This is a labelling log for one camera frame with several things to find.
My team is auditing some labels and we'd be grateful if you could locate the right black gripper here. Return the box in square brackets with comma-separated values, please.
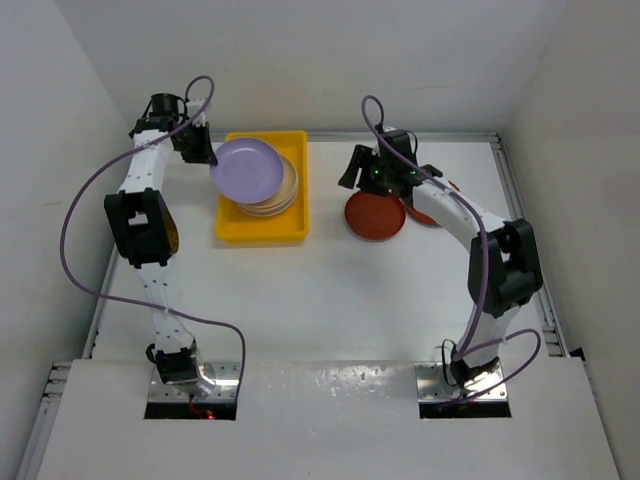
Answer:
[341, 144, 394, 197]

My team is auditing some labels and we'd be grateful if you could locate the lilac plate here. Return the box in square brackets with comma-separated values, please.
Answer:
[210, 137, 284, 204]

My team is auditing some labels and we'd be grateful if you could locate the dark red plate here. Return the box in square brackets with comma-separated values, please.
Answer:
[344, 192, 406, 242]
[402, 201, 440, 228]

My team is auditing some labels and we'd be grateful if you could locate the tan plate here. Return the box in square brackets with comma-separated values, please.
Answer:
[236, 156, 299, 217]

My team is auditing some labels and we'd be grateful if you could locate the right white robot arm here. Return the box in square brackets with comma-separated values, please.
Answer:
[338, 129, 543, 388]

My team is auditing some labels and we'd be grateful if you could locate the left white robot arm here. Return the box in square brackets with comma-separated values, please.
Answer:
[104, 93, 217, 397]

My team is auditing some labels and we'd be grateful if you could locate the yellow plastic bin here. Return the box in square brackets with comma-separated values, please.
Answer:
[215, 131, 309, 244]

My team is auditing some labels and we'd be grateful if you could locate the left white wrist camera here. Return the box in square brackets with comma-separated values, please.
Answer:
[186, 97, 208, 127]

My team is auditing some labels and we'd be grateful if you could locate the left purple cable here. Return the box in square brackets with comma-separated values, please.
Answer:
[59, 75, 247, 396]

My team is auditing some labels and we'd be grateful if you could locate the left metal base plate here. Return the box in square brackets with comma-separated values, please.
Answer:
[147, 361, 241, 403]

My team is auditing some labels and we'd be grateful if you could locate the metal base plate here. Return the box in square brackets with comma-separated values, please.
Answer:
[147, 361, 241, 403]
[414, 362, 508, 404]

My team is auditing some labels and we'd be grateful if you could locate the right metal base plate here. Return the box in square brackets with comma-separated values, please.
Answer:
[414, 362, 508, 404]

